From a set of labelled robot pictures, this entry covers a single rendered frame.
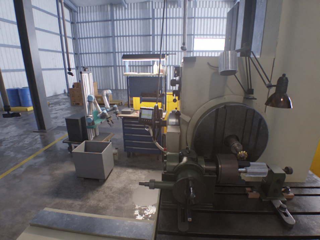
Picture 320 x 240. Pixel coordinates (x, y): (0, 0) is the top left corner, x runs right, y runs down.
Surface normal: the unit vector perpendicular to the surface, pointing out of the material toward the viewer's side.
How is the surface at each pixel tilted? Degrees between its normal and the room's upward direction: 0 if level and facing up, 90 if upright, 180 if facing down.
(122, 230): 0
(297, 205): 0
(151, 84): 90
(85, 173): 90
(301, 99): 90
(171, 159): 28
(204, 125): 90
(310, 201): 0
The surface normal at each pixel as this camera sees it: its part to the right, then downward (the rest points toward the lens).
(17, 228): 0.00, -0.95
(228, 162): -0.05, -0.65
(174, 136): -0.09, 0.30
